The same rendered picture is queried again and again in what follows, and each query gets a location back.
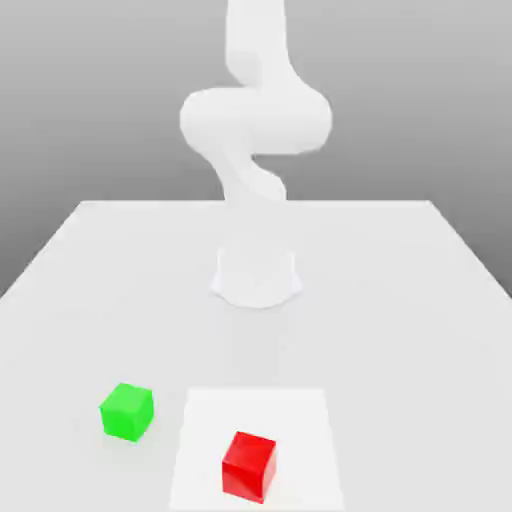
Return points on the small red cube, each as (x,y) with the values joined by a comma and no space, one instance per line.
(248,467)

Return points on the small green cube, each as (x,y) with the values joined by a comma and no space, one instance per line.
(126,412)

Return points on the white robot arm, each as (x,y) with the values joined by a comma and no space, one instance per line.
(256,120)

